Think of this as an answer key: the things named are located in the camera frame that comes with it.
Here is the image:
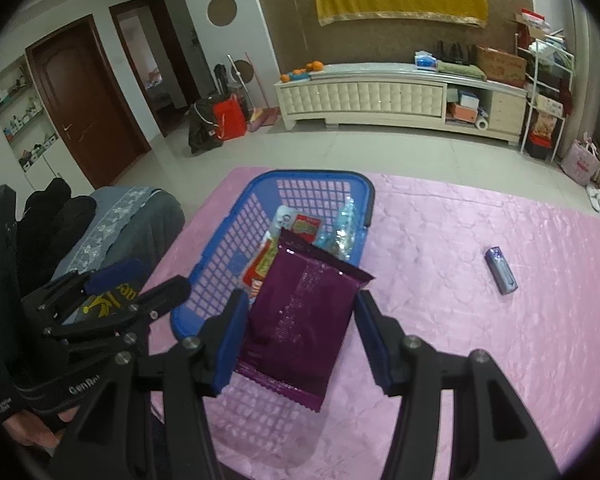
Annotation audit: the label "blue egg pastry bag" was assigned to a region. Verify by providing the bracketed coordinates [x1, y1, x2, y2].
[313, 196, 356, 262]

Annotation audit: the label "left hand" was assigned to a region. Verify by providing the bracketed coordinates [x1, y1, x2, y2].
[2, 411, 66, 448]

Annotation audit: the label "blue net round pastry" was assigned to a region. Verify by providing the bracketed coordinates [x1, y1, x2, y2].
[268, 205, 298, 238]

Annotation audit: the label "oranges on cabinet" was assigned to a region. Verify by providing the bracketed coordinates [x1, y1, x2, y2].
[279, 61, 325, 84]

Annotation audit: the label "pink quilted tablecloth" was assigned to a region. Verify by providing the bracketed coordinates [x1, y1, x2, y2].
[139, 167, 600, 480]

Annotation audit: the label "blue plastic basket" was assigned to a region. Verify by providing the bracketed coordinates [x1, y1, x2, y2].
[170, 169, 376, 401]

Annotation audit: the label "blue-grey roll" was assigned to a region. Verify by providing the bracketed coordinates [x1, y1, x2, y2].
[484, 246, 518, 296]

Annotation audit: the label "dark wooden door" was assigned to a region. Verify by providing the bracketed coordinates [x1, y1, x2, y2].
[26, 15, 150, 188]

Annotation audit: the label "white tv cabinet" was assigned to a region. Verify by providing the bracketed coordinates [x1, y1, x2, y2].
[275, 63, 527, 145]

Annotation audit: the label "white slippers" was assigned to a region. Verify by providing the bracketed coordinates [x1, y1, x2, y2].
[585, 184, 600, 214]

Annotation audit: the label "green folded towel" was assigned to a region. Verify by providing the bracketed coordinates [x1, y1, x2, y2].
[436, 60, 488, 81]

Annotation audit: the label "cardboard box on cabinet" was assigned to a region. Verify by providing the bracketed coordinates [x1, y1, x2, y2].
[477, 46, 527, 88]

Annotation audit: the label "red shopping bag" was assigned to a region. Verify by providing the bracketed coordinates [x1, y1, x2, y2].
[212, 94, 247, 141]

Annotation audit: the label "white metal shelf rack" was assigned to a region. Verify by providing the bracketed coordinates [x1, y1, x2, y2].
[515, 25, 576, 162]

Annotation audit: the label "blue tissue pack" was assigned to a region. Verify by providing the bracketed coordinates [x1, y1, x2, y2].
[414, 51, 438, 72]

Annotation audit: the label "pink gift bag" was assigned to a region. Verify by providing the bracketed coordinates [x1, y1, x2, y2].
[560, 132, 600, 186]

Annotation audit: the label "black bag on floor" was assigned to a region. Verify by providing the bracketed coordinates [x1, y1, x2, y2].
[188, 94, 223, 155]

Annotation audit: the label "large red noodle pack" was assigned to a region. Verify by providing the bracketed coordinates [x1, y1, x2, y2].
[242, 209, 322, 301]

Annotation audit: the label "purple snack packet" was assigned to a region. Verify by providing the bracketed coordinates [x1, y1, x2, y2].
[236, 230, 374, 412]

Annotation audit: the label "grey embroidered chair cover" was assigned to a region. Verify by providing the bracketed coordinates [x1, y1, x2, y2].
[49, 185, 186, 321]

